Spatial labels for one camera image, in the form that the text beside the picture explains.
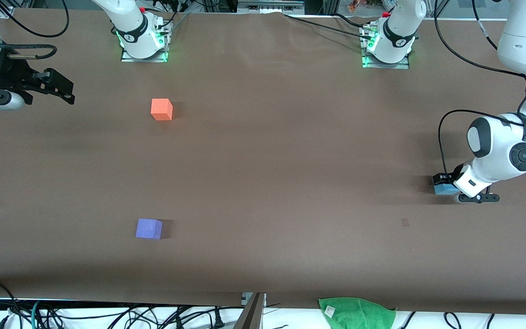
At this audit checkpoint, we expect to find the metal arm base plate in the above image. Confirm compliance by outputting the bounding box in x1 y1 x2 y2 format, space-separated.
362 54 410 70
121 43 169 63

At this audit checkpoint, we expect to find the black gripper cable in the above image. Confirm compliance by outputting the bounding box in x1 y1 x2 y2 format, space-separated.
434 0 526 180

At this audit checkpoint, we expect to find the long black cable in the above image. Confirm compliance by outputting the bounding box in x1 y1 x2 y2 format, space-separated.
284 14 374 37

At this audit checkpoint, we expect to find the green cloth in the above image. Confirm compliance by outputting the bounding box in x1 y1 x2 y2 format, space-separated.
318 297 397 329

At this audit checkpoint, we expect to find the purple block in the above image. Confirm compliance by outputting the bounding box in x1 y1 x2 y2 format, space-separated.
136 218 163 240

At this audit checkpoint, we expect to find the thick black hose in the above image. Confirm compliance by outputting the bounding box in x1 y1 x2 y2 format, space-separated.
0 37 58 60

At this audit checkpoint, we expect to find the blue block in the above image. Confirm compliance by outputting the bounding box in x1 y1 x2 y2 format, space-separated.
434 182 461 196

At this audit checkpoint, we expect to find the silver metal device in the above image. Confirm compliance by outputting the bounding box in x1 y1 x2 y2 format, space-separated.
237 0 305 14

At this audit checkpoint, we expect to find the aluminium profile bar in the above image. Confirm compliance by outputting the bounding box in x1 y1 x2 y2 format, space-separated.
232 292 267 329

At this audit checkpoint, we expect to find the brown table cover sheet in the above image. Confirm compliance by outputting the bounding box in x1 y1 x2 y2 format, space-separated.
0 7 526 316

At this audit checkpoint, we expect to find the thin black cable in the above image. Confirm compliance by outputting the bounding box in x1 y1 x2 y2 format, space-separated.
0 0 71 38

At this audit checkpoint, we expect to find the orange block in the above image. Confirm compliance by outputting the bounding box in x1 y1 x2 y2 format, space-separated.
151 98 174 121

